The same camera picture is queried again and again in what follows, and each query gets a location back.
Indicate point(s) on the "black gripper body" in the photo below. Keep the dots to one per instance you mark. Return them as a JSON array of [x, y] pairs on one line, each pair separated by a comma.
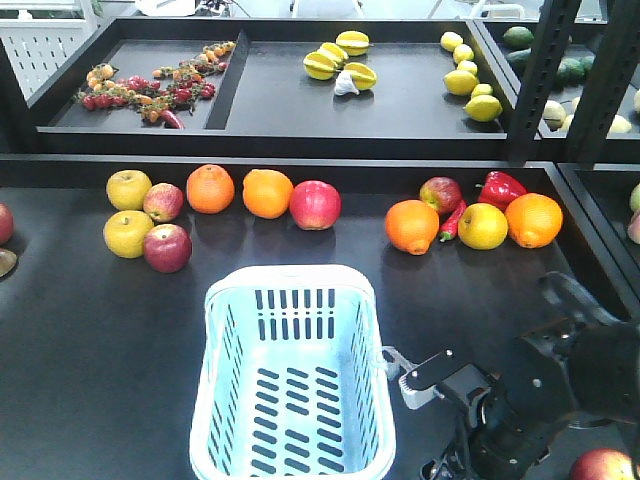
[[493, 439]]

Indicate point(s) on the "red apple front tray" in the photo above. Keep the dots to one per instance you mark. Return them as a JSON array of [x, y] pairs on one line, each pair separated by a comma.
[[602, 464]]

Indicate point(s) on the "light blue plastic basket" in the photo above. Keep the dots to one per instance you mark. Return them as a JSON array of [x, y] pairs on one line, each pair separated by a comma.
[[293, 381]]

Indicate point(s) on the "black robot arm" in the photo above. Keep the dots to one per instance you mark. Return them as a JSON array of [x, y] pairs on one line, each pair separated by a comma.
[[587, 362]]

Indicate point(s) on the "clear plastic wrap strip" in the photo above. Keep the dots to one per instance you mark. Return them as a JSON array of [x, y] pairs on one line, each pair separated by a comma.
[[396, 364]]

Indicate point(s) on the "yellow apple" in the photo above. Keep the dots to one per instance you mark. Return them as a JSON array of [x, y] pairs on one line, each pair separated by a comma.
[[482, 227], [126, 189], [124, 233]]

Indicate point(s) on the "red chili pepper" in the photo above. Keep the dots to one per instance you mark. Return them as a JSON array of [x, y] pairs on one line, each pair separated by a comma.
[[449, 228]]

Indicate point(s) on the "orange right of yellow apple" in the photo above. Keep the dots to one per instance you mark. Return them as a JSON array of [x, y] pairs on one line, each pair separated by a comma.
[[534, 220]]

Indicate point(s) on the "orange with navel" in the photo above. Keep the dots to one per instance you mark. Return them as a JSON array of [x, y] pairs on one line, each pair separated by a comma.
[[411, 226]]

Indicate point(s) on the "pale peach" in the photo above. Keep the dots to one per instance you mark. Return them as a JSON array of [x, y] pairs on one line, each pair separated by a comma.
[[633, 229], [634, 199]]

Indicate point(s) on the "red bell pepper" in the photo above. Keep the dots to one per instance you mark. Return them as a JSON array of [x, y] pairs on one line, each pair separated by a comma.
[[499, 189]]

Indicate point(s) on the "red green mango apple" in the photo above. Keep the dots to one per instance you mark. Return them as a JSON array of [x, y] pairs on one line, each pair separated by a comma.
[[443, 194]]

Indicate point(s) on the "black wooden produce display stand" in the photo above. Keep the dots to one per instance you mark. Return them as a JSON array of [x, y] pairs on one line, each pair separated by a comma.
[[100, 356]]

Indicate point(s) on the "red apple beside oranges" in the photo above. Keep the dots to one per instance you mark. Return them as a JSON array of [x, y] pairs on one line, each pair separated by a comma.
[[315, 205]]

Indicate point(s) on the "large lemon front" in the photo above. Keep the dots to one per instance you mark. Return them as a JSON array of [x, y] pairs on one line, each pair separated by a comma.
[[484, 108]]

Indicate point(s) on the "large lemon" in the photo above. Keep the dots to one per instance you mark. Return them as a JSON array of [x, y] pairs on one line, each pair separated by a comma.
[[460, 82], [484, 108]]

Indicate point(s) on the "orange fruit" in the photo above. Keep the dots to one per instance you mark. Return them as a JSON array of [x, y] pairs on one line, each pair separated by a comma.
[[210, 189], [267, 193]]

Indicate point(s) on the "large lemon middle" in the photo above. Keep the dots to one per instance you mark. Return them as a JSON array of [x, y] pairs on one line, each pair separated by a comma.
[[460, 82]]

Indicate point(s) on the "starfruit right front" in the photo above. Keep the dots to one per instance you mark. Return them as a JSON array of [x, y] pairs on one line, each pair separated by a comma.
[[363, 77]]

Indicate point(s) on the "white garlic bulb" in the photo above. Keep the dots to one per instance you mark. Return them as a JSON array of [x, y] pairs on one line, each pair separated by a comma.
[[345, 85]]

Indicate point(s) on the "dark red apple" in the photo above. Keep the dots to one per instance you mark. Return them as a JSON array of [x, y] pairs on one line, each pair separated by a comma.
[[167, 248]]

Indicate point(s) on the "starfruit left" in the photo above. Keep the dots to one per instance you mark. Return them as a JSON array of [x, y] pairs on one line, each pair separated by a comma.
[[318, 66]]

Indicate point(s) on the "starfruit middle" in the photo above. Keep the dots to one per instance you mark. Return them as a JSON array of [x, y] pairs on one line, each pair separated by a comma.
[[334, 52]]

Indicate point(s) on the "pink striped small apple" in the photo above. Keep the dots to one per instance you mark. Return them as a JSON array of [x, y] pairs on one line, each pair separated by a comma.
[[163, 202]]

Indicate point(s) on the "yellow starfruit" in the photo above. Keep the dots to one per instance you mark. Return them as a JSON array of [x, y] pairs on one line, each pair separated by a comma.
[[354, 43]]

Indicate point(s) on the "yellow apple left front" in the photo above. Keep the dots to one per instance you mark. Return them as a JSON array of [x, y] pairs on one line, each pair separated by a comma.
[[124, 233]]

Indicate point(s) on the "yellow apple left back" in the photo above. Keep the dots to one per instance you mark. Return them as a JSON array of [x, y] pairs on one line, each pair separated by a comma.
[[126, 189]]

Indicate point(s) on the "small red chili upper tray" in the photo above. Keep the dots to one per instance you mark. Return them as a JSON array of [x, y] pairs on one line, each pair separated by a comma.
[[171, 120]]

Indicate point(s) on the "red apple near corner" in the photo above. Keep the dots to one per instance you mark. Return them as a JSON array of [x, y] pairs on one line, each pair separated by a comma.
[[6, 223]]

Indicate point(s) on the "black perforated upright post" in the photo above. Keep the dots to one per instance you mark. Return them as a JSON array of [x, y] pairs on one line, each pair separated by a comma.
[[614, 66], [550, 41]]

